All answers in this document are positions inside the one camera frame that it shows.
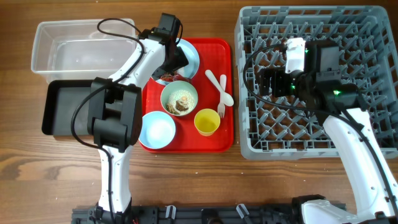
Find red snack wrapper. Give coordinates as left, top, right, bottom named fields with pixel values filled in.
left=152, top=72, right=190, bottom=82

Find green bowl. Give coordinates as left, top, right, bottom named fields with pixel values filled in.
left=160, top=81, right=198, bottom=116

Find rice and nutshell leftovers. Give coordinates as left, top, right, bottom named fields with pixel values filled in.
left=166, top=90, right=195, bottom=116

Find yellow cup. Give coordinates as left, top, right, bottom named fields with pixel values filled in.
left=194, top=108, right=221, bottom=136

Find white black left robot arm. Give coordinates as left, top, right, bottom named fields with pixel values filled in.
left=70, top=13, right=188, bottom=223

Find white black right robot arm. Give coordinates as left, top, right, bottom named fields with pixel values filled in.
left=254, top=38, right=397, bottom=223

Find grey dishwasher rack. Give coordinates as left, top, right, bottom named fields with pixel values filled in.
left=234, top=6, right=397, bottom=160

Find clear plastic waste bin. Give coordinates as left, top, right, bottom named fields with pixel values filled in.
left=31, top=19, right=137, bottom=83

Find black waste tray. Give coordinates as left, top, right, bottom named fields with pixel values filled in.
left=42, top=80, right=92, bottom=136

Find light blue plate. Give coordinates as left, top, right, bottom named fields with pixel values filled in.
left=155, top=39, right=200, bottom=85

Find white plastic spoon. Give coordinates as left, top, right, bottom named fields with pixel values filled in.
left=205, top=70, right=234, bottom=106

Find red serving tray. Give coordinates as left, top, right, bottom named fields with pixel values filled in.
left=143, top=38, right=234, bottom=153

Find light blue small bowl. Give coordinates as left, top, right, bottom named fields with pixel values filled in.
left=139, top=111, right=176, bottom=149

